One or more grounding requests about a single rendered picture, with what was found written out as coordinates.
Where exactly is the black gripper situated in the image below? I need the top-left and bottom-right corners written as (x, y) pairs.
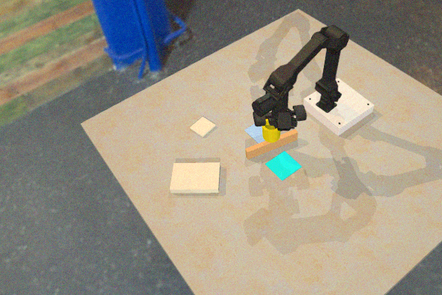
top-left (253, 104), bottom-right (307, 129)

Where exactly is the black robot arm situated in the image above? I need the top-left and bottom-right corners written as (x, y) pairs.
top-left (252, 25), bottom-right (349, 131)

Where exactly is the yellow cup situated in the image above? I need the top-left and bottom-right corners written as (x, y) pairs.
top-left (262, 119), bottom-right (280, 143)

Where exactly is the tan wooden bar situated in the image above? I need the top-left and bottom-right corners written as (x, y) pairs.
top-left (245, 129), bottom-right (298, 160)

